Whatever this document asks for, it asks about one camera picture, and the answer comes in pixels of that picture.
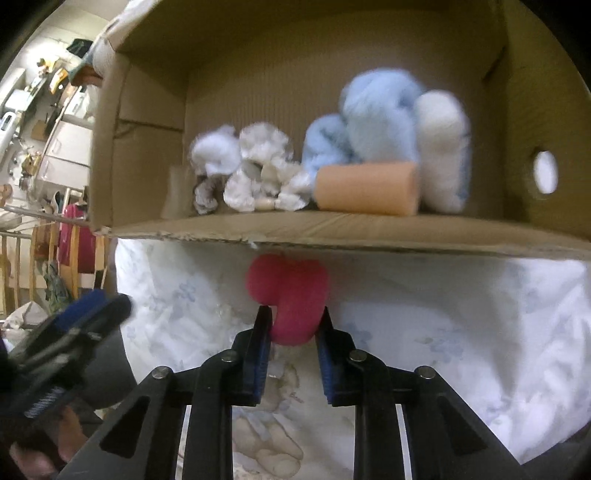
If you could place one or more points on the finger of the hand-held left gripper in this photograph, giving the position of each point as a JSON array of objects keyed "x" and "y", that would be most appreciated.
[
  {"x": 78, "y": 310},
  {"x": 113, "y": 310}
]

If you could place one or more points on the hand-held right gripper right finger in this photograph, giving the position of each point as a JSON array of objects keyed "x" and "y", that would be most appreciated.
[{"x": 325, "y": 369}]

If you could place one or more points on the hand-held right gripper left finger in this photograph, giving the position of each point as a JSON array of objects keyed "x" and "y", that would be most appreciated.
[{"x": 261, "y": 364}]

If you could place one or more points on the pink foam ball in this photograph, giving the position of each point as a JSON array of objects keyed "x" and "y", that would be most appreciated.
[{"x": 288, "y": 286}]

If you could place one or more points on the brown cardboard box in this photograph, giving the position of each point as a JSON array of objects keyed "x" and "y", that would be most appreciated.
[{"x": 152, "y": 138}]

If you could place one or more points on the pale blue fluffy scrunchie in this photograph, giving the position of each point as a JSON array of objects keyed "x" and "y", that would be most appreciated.
[{"x": 214, "y": 154}]

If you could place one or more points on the orange foam roller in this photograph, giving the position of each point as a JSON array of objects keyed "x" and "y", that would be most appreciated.
[{"x": 367, "y": 187}]

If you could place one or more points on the white fluffy scrunchie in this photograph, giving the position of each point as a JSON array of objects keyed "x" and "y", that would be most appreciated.
[{"x": 263, "y": 161}]

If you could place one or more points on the blue white fluffy sock bundle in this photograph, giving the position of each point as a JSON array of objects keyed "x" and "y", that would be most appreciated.
[{"x": 369, "y": 120}]

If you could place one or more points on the person's left hand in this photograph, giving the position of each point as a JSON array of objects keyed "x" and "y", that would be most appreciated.
[{"x": 69, "y": 431}]

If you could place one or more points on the wooden rack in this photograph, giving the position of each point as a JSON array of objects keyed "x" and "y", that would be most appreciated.
[{"x": 41, "y": 258}]

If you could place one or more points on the pink cloth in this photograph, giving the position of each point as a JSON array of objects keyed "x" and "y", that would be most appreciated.
[{"x": 76, "y": 240}]

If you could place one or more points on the white bear print bed sheet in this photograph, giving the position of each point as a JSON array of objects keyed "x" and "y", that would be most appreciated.
[{"x": 461, "y": 323}]

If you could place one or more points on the white floor cabinet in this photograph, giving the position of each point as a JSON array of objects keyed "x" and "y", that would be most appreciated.
[{"x": 64, "y": 138}]

